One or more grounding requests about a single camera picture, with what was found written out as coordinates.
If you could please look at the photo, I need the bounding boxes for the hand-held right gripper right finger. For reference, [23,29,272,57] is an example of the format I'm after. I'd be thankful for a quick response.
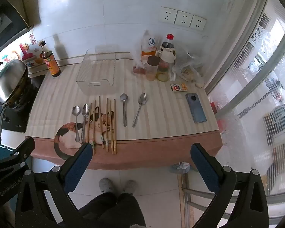
[190,143,269,228]

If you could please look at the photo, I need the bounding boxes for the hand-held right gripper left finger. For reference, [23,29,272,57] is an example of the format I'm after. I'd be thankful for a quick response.
[15,142,93,228]

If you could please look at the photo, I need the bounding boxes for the row of wooden chopsticks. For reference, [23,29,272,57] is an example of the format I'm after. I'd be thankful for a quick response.
[85,96,117,155]

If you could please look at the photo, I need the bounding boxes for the metal spoon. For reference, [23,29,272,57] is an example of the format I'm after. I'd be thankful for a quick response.
[81,104,90,141]
[132,93,148,128]
[120,93,129,127]
[72,106,81,142]

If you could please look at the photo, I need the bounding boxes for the clear plastic container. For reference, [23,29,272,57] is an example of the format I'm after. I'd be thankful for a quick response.
[76,48,117,93]

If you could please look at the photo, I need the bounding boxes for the blue and white bottle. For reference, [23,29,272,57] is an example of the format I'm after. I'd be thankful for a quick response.
[169,161,191,174]

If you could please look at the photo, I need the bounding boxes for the black gas stove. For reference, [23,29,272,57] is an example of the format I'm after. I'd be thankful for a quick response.
[0,75,46,133]

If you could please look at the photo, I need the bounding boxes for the grey slipper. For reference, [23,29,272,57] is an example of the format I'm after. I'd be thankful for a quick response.
[123,180,137,194]
[99,178,115,193]

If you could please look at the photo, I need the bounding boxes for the person's legs in dark trousers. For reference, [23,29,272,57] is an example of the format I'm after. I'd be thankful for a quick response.
[78,192,147,228]

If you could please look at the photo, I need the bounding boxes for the blue smartphone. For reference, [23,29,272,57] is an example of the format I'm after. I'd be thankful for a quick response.
[185,93,207,124]

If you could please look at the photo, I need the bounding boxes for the red bag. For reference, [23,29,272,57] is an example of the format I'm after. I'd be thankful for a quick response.
[209,101,226,133]

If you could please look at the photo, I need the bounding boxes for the steel wok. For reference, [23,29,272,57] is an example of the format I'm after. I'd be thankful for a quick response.
[0,59,31,136]

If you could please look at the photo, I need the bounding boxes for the striped tablecloth with cat print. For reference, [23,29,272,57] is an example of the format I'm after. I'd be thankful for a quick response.
[26,52,223,170]

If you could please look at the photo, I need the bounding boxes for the dark soy sauce bottle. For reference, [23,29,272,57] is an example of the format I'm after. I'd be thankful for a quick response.
[39,40,61,78]

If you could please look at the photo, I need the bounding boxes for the small printed card box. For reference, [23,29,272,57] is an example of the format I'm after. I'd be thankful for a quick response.
[170,83,188,92]

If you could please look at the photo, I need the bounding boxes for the crumpled plastic bags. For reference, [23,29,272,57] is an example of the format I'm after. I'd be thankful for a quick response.
[172,51,206,89]

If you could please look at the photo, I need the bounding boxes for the clear cup with brown lid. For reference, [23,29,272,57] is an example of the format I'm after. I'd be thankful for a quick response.
[146,55,161,81]

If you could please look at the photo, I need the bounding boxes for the glass jar with white lid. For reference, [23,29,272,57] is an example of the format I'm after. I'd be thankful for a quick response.
[158,48,177,74]

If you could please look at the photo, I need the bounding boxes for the clear plastic bag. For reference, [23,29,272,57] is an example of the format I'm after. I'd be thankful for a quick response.
[131,49,149,76]

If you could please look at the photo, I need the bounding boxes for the range hood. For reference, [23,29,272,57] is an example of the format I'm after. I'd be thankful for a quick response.
[0,0,35,53]

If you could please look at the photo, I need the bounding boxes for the cola bottle with red cap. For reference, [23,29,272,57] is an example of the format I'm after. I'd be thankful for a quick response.
[160,34,175,53]

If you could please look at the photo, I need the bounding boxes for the white and orange packet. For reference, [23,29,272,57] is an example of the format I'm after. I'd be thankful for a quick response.
[141,30,161,59]

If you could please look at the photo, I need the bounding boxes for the white paper-cut window sticker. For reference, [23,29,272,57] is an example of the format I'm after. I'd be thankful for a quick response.
[252,28,269,45]

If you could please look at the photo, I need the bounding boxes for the metal table frame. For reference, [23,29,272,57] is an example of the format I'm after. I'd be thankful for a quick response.
[177,171,220,228]

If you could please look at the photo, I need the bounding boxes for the colourful wall stickers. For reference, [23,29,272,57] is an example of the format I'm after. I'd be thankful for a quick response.
[0,34,47,70]

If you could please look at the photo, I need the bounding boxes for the white wall socket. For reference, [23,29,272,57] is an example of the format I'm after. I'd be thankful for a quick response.
[189,15,207,31]
[174,11,193,28]
[159,7,177,24]

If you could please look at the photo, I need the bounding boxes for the grey window frame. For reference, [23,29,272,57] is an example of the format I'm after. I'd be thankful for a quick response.
[204,0,285,117]

